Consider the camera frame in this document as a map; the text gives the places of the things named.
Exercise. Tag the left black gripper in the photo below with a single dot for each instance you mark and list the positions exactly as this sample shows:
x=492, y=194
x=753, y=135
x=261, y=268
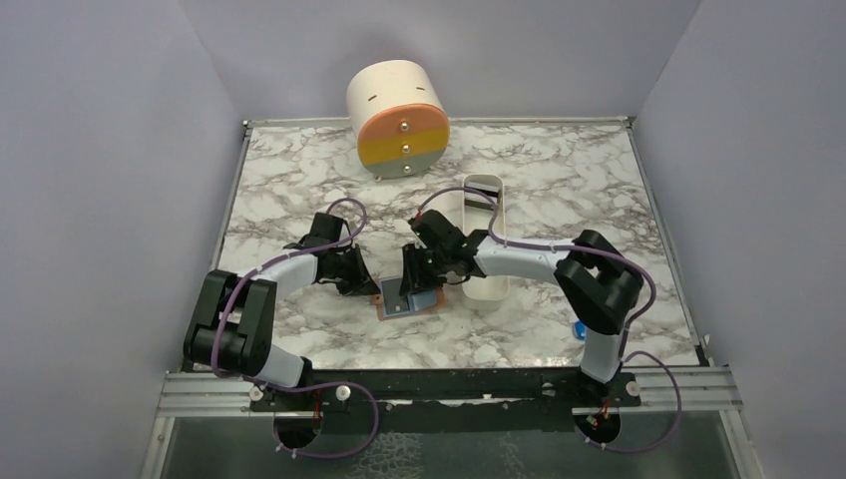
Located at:
x=362, y=282

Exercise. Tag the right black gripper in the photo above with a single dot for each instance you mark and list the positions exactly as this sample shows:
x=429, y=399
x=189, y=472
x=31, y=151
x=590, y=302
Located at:
x=413, y=279

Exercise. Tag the dark credit card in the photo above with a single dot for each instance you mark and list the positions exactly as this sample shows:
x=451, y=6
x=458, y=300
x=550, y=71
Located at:
x=393, y=302

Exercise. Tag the brown leather card holder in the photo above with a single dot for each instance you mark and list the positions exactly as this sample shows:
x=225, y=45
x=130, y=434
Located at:
x=421, y=303

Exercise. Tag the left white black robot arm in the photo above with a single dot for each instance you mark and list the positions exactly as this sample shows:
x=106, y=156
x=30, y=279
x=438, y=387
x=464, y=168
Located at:
x=232, y=323

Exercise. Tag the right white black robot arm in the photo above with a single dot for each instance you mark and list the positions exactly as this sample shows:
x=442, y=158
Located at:
x=601, y=286

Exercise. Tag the cards stack in tray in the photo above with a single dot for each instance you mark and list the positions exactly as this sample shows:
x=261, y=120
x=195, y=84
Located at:
x=486, y=199

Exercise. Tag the long white oval tray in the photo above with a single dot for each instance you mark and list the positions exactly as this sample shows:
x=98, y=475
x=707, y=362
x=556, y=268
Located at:
x=482, y=294

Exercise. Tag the round drawer cabinet orange yellow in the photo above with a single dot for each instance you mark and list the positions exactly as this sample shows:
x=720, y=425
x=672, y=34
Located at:
x=399, y=124

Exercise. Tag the small blue object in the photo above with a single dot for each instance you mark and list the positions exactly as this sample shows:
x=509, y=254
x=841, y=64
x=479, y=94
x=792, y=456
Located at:
x=580, y=330

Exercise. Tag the aluminium table frame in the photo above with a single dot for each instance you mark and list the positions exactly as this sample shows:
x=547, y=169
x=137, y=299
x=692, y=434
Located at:
x=560, y=178

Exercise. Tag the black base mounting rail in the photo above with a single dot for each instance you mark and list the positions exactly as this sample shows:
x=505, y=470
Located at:
x=446, y=400

